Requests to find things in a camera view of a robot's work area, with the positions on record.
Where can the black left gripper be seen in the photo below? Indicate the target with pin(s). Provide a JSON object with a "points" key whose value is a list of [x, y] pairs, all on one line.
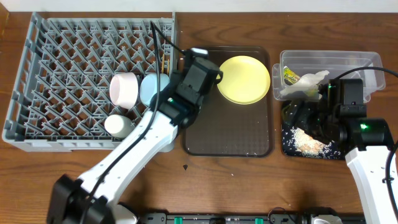
{"points": [[213, 73]]}

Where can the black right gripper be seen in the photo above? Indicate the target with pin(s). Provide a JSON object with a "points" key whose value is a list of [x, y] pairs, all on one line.
{"points": [[306, 110]]}

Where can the white tissue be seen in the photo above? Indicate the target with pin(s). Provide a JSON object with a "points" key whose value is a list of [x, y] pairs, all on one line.
{"points": [[305, 83]]}

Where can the green yellow wrapper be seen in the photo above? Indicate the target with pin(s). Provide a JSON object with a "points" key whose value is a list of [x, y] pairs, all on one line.
{"points": [[290, 77]]}

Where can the yellow round plate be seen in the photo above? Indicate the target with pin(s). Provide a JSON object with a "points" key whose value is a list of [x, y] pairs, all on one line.
{"points": [[245, 80]]}

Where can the light blue bowl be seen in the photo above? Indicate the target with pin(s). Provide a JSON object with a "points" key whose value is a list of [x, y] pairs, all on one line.
{"points": [[148, 86]]}

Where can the white pink shallow bowl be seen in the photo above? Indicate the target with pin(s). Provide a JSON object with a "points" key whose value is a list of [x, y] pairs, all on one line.
{"points": [[123, 90]]}

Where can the white cup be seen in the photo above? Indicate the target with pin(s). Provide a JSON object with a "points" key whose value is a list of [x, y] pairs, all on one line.
{"points": [[118, 126]]}

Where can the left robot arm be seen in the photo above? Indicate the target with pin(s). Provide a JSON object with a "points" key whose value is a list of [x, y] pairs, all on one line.
{"points": [[94, 196]]}

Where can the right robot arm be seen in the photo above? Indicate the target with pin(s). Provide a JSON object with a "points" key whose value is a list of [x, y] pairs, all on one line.
{"points": [[340, 116]]}

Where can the spilled rice food waste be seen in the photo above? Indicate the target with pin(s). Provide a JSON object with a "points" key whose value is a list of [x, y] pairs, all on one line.
{"points": [[295, 142]]}

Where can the clear plastic waste bin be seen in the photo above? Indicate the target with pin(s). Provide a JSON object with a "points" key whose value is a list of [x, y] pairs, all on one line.
{"points": [[302, 62]]}

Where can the grey plastic dishwasher rack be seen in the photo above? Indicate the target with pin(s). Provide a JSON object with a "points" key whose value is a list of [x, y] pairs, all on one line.
{"points": [[60, 98]]}

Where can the black rectangular tray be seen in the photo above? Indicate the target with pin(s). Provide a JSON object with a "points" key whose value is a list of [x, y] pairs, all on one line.
{"points": [[324, 111]]}

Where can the dark brown serving tray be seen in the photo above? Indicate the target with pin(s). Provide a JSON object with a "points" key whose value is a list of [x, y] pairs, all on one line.
{"points": [[224, 128]]}

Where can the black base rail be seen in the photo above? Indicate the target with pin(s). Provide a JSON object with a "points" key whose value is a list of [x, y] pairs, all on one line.
{"points": [[277, 215]]}

